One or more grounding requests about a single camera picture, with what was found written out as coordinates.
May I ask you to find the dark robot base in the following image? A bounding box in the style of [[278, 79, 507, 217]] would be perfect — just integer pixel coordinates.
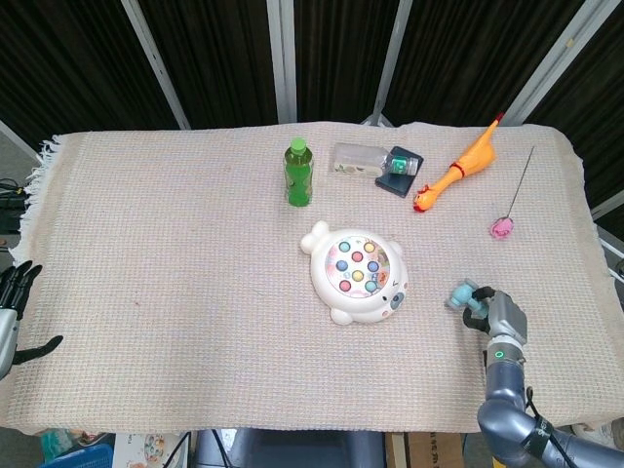
[[193, 428, 387, 468]]

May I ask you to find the beige woven tablecloth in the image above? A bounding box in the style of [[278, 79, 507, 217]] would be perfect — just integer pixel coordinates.
[[8, 120, 609, 436]]

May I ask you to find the clear empty plastic bottle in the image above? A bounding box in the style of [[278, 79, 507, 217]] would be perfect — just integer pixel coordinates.
[[332, 141, 421, 178]]

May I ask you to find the left black grey robot hand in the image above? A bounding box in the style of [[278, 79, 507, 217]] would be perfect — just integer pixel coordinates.
[[0, 259, 65, 382]]

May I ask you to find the white printed toy box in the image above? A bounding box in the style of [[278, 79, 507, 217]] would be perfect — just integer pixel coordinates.
[[113, 431, 190, 468]]

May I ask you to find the white metal frame post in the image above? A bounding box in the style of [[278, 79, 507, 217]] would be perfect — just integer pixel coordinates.
[[503, 0, 611, 126], [120, 0, 192, 131], [264, 0, 299, 126], [359, 0, 416, 127]]

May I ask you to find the blue grey toy hammer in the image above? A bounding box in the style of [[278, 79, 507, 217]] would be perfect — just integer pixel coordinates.
[[447, 278, 489, 318]]

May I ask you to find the white seal whack-a-mole toy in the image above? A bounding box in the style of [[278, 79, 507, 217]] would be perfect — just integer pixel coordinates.
[[298, 219, 410, 327]]

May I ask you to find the black pleated curtain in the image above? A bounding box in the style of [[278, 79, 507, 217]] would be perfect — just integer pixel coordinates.
[[0, 0, 624, 230]]

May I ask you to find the dark blue square pad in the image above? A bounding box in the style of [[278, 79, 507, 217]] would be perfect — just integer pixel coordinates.
[[374, 144, 425, 198]]

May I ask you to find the right black grey robot hand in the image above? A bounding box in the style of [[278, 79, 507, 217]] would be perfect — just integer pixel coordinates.
[[460, 286, 530, 345]]

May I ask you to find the brown cardboard box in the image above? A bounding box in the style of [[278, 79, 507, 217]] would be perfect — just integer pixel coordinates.
[[384, 431, 465, 468]]

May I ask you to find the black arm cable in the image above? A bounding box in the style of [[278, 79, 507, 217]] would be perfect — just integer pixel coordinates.
[[524, 384, 575, 468]]

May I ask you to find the orange rubber chicken toy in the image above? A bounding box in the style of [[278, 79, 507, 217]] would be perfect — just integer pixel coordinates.
[[411, 112, 506, 214]]

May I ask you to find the blue plastic basket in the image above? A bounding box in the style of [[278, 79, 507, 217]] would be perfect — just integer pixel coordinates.
[[40, 428, 116, 468]]

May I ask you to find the pink artificial flower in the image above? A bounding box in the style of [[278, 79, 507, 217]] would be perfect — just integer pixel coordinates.
[[487, 145, 536, 241]]

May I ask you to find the green drink bottle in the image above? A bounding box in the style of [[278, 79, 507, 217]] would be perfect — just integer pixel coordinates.
[[283, 136, 316, 208]]

